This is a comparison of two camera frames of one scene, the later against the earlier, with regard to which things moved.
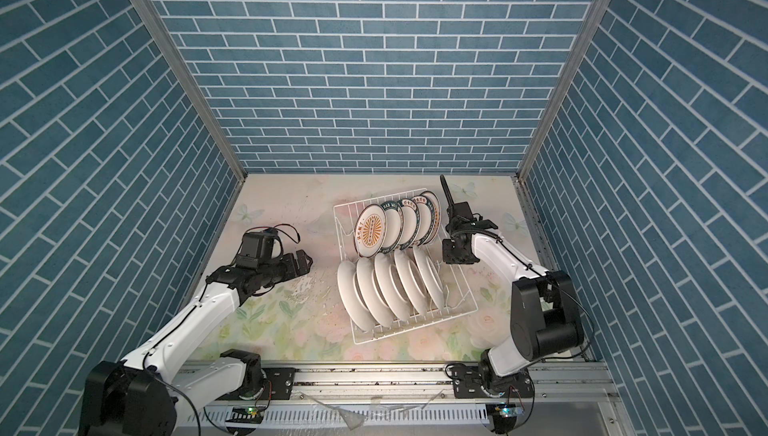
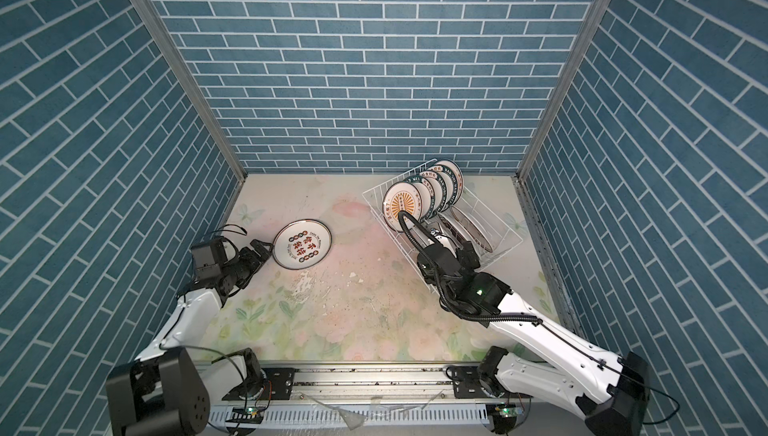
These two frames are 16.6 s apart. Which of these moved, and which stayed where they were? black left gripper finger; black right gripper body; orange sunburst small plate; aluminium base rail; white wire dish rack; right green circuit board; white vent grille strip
Moved: black left gripper finger; white wire dish rack; orange sunburst small plate; black right gripper body
Stayed: aluminium base rail; right green circuit board; white vent grille strip
